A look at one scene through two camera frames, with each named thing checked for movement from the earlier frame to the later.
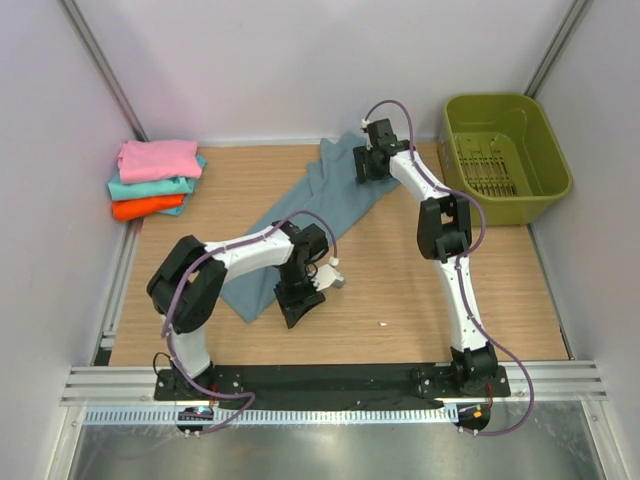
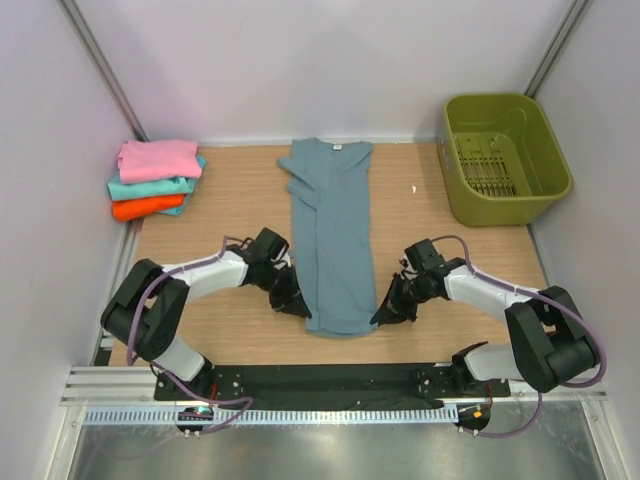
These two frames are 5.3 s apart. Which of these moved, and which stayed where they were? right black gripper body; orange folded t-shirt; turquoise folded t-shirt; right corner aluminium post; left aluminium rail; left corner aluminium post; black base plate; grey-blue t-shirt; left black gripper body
Moved: grey-blue t-shirt; left black gripper body; right black gripper body
Stayed: orange folded t-shirt; right corner aluminium post; black base plate; left aluminium rail; left corner aluminium post; turquoise folded t-shirt
